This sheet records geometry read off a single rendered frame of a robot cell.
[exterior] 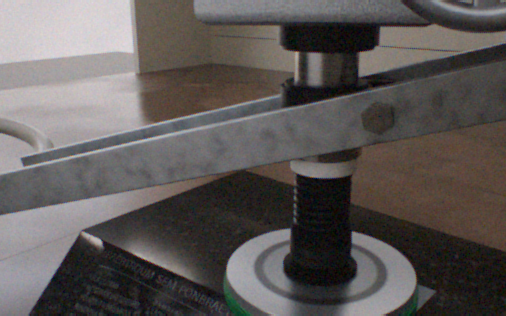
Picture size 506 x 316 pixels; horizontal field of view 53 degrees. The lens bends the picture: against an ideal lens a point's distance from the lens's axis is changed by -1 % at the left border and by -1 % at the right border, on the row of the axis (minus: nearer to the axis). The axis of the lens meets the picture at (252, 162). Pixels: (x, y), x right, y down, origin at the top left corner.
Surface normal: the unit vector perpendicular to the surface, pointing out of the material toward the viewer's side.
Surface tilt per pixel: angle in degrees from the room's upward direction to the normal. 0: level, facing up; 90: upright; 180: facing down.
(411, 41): 90
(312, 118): 90
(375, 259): 0
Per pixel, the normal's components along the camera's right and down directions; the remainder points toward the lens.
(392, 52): -0.67, 0.24
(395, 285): -0.01, -0.95
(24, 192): -0.28, 0.30
